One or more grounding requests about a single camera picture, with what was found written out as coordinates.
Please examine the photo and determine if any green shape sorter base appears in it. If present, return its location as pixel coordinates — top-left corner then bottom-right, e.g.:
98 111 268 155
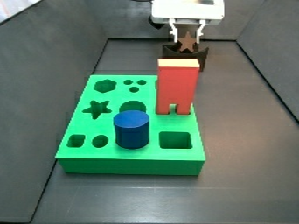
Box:
57 74 206 175

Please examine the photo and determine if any blue cylinder block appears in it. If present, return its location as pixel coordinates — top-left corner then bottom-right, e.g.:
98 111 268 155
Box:
114 110 150 149

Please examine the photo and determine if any black curved fixture stand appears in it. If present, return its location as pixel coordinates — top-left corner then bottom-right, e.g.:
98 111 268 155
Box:
163 42 210 71

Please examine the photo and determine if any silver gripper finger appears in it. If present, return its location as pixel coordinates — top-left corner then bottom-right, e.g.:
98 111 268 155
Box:
196 19 208 44
169 18 180 43

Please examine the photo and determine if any red arch block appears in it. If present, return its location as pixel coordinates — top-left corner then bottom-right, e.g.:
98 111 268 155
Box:
157 59 201 115

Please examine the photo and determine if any brown star prism block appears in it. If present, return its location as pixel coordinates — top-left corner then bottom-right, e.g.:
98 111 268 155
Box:
180 32 197 52

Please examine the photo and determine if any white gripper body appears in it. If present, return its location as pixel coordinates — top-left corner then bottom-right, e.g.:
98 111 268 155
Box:
151 0 225 25

